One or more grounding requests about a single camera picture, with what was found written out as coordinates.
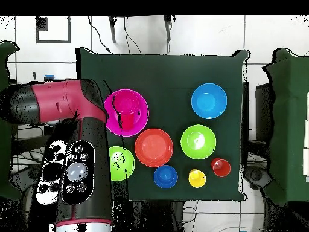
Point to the blue tape strip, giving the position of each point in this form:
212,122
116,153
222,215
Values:
49,76

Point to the yellow cup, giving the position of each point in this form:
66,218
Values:
197,179

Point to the green cloth covered side table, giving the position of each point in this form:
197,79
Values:
4,60
287,120

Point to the orange bowl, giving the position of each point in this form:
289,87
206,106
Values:
153,148

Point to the lime green bowl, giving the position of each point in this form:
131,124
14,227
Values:
123,164
193,151

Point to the small crimson pink bowl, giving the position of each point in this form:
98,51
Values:
126,102

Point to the small dark blue bowl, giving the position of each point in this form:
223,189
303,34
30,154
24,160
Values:
165,177

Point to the large magenta bowl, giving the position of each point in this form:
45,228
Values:
143,116

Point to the dark green table cloth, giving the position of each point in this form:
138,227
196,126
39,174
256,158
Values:
169,70

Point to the orange cup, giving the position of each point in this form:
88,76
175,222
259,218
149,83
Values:
222,168

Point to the black square floor frame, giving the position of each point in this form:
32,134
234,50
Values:
41,24

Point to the red cup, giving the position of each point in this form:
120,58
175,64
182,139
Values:
128,122

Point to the black tripod leg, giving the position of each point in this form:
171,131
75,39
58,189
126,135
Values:
112,31
167,29

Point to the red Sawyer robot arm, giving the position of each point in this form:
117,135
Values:
91,130

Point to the black metal stand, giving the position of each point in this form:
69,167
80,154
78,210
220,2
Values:
264,108
26,143

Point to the black pedestal foot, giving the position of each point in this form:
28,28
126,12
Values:
256,175
24,177

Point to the light blue bowl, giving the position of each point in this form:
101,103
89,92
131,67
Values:
209,101

